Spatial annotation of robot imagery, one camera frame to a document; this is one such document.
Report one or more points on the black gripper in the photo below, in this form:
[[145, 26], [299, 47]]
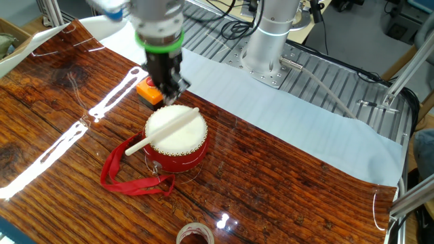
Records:
[[162, 67]]

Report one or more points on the white drumstick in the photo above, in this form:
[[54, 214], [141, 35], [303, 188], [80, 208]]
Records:
[[162, 130]]

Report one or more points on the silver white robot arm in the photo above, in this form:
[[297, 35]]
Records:
[[271, 37]]

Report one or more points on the small red drum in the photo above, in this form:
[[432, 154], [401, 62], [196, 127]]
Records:
[[183, 145]]

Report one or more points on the orange emergency stop button box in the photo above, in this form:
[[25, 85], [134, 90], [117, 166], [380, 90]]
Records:
[[149, 95]]

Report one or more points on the printed packing tape roll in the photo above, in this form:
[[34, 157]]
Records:
[[195, 226]]

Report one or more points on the pale white table cloth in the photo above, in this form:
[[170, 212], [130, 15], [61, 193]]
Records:
[[305, 135]]

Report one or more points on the wood grain table sheet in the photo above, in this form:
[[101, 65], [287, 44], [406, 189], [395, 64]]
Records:
[[271, 189]]

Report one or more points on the open cardboard box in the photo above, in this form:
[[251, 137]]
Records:
[[23, 42]]

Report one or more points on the grey green bag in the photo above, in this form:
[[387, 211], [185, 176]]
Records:
[[6, 44]]

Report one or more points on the black chair base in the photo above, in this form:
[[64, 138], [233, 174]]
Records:
[[346, 5]]

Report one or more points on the thin metal rod tool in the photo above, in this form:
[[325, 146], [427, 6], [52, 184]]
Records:
[[376, 104]]

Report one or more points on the dark floor box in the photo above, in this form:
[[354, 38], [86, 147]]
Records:
[[396, 30]]

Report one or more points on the grey chair back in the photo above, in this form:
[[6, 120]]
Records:
[[428, 37]]

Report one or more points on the blue grey trouser leg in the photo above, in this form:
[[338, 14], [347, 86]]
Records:
[[425, 152]]

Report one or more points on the blue plastic item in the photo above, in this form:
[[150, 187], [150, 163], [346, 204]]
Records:
[[424, 5]]

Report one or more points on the black shoe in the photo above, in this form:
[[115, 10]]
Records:
[[425, 218]]

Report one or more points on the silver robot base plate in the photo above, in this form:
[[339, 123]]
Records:
[[271, 79]]

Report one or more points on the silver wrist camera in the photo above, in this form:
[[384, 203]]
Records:
[[108, 8]]

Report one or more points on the aluminium frame strut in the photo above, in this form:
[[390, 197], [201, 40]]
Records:
[[51, 11], [412, 200], [407, 71]]

